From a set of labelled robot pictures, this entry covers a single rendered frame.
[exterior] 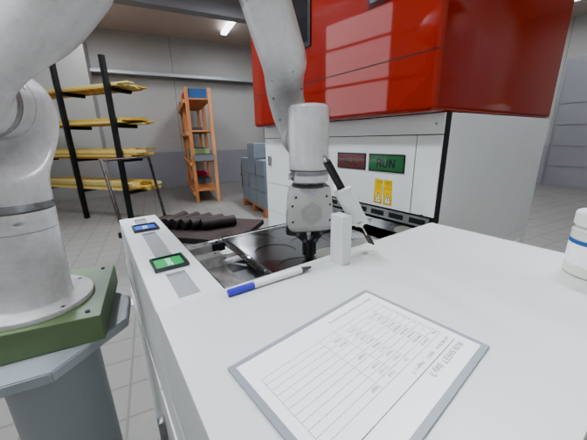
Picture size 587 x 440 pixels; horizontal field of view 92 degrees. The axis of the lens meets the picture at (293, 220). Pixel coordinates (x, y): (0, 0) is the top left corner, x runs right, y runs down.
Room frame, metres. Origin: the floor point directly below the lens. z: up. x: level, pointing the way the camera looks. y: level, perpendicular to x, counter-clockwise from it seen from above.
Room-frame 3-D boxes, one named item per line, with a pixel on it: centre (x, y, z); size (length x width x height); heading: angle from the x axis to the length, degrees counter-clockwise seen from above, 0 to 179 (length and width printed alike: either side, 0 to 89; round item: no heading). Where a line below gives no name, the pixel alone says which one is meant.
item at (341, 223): (0.46, -0.09, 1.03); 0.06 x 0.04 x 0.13; 125
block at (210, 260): (0.62, 0.21, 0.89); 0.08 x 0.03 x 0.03; 125
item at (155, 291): (0.57, 0.29, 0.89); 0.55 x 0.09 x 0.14; 35
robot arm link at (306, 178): (0.62, -0.03, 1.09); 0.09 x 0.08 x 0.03; 99
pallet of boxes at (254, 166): (4.86, 0.34, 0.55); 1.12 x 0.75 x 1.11; 27
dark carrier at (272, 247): (0.72, -0.04, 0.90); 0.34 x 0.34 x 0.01; 35
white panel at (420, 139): (1.01, -0.12, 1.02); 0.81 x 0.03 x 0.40; 35
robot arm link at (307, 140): (0.62, -0.03, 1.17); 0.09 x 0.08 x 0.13; 13
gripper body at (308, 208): (0.62, -0.04, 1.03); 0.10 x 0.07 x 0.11; 99
